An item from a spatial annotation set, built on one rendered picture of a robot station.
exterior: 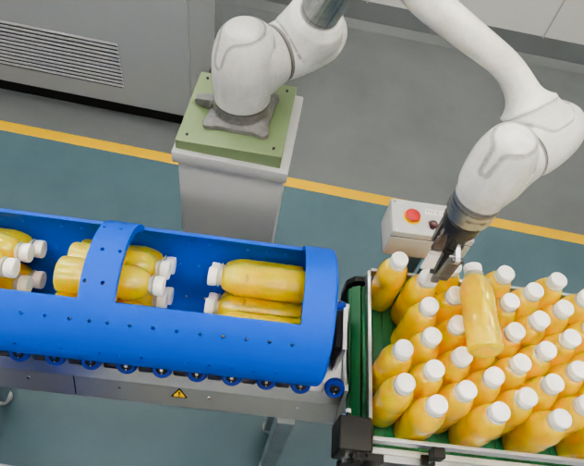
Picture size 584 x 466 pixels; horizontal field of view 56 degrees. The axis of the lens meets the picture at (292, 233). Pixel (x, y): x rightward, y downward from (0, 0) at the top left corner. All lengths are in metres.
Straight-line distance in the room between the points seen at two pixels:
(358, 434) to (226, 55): 0.91
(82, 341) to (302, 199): 1.81
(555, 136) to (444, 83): 2.59
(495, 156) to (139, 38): 2.03
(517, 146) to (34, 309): 0.87
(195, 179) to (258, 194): 0.18
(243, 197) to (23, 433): 1.21
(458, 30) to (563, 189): 2.40
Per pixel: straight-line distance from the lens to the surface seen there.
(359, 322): 1.40
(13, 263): 1.18
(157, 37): 2.67
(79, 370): 1.32
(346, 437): 1.19
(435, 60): 3.79
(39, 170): 2.91
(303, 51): 1.48
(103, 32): 2.77
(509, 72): 1.08
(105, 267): 1.06
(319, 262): 1.08
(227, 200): 1.65
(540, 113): 1.07
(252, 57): 1.39
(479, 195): 0.99
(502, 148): 0.94
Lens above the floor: 2.13
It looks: 55 degrees down
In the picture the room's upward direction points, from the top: 12 degrees clockwise
